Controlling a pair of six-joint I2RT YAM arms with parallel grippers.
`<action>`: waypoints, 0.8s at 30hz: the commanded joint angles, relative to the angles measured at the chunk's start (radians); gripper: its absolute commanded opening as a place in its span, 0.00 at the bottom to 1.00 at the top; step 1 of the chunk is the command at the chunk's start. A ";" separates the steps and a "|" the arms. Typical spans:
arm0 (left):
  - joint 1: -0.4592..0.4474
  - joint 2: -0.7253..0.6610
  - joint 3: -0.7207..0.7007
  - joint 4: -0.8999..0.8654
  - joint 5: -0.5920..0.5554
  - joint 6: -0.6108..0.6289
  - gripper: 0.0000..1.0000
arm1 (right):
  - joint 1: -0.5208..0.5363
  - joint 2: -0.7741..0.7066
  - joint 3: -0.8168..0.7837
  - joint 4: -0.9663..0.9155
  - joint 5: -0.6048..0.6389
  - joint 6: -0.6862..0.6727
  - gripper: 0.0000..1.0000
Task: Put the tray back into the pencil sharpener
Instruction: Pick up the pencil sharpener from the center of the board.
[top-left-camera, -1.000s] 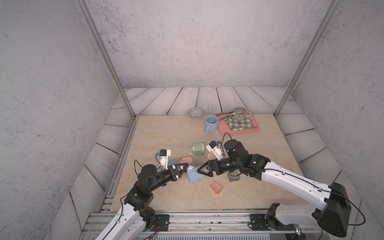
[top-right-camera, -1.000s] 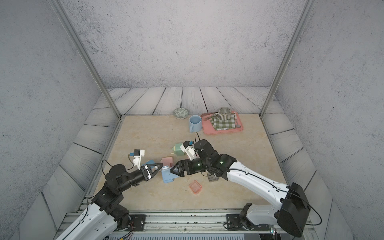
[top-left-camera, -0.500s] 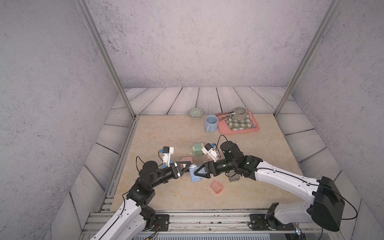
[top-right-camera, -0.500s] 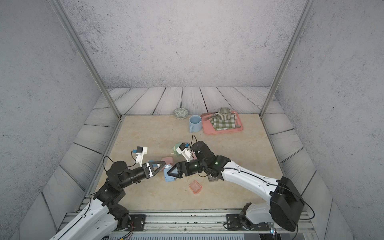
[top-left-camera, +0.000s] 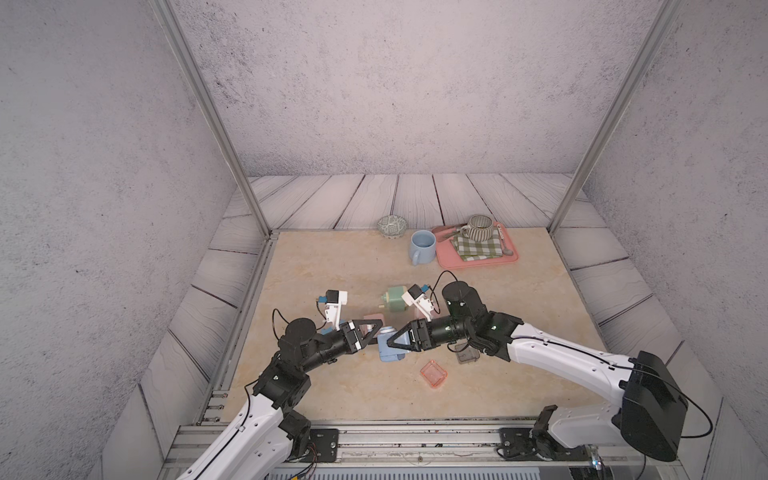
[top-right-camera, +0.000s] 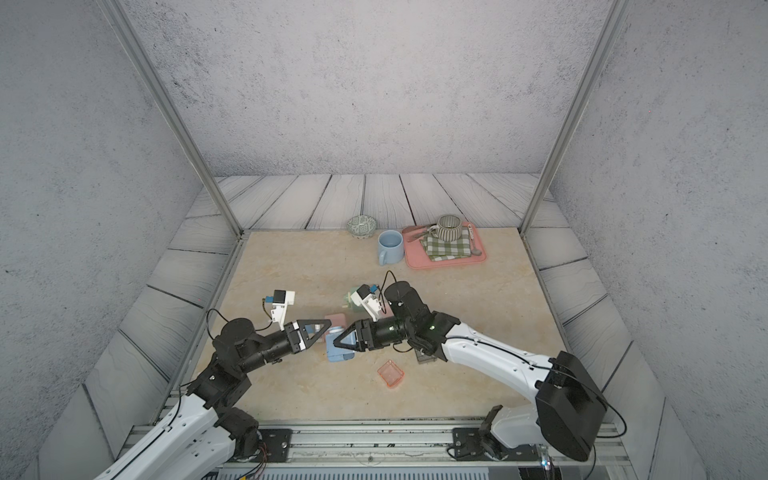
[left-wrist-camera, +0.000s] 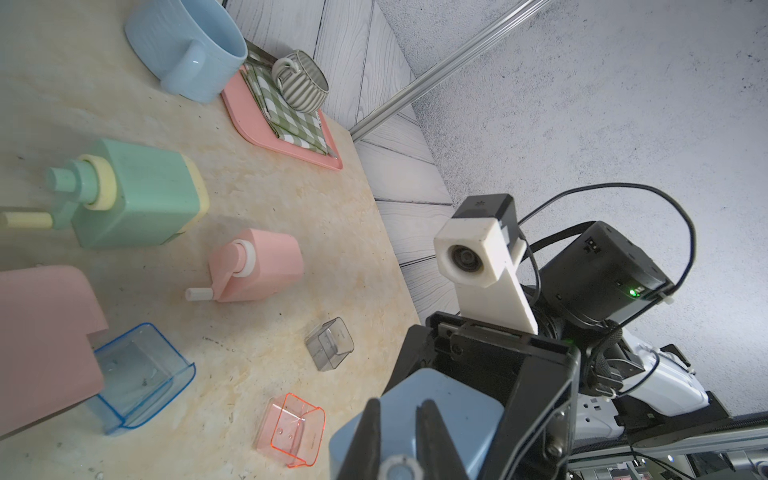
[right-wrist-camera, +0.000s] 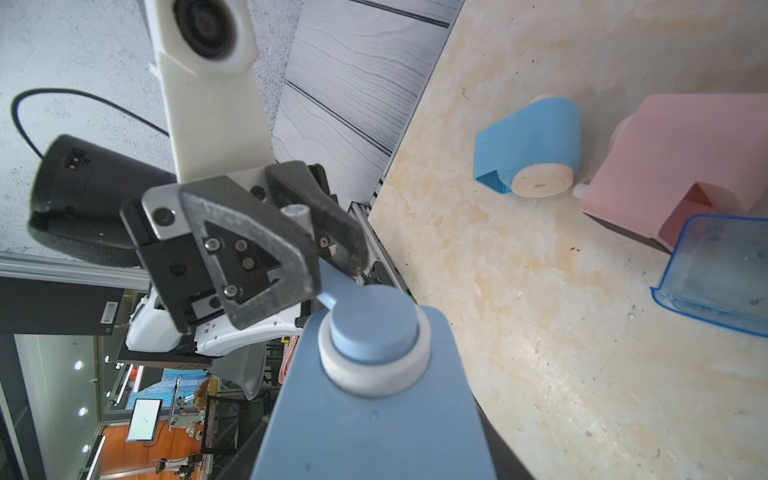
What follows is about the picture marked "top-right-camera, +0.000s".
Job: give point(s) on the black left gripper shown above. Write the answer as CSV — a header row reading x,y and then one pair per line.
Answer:
x,y
299,335

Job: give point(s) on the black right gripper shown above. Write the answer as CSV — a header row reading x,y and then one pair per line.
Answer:
x,y
361,327

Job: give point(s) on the blue pencil sharpener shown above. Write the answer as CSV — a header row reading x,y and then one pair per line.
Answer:
x,y
334,353

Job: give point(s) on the green yellow pencil sharpener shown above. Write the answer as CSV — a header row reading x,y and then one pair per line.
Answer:
x,y
352,301

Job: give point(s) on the pink pencil sharpener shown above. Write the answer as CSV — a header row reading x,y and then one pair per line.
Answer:
x,y
337,320
385,309

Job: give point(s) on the grey transparent tray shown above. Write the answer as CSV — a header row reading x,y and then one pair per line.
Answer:
x,y
423,358

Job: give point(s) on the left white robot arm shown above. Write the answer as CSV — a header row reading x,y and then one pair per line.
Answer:
x,y
206,429

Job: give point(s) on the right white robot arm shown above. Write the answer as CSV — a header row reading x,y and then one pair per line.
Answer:
x,y
566,407

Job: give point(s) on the red transparent tray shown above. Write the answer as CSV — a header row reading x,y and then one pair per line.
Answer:
x,y
391,374

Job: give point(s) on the pink serving tray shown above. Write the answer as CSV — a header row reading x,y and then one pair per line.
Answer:
x,y
423,251

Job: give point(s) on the light blue mug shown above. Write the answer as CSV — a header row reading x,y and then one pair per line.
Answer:
x,y
391,248

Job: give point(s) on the patterned ceramic bowl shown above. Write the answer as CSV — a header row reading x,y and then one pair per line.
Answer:
x,y
362,226

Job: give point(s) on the green checkered cloth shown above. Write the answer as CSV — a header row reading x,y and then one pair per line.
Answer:
x,y
437,250

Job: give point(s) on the striped ceramic cup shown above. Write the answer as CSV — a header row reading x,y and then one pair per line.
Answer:
x,y
448,228

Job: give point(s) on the metal spoon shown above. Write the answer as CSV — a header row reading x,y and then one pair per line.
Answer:
x,y
475,251

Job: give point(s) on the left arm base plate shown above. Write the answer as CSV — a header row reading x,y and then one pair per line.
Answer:
x,y
270,445

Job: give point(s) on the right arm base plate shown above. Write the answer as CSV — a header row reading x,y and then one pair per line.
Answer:
x,y
471,444

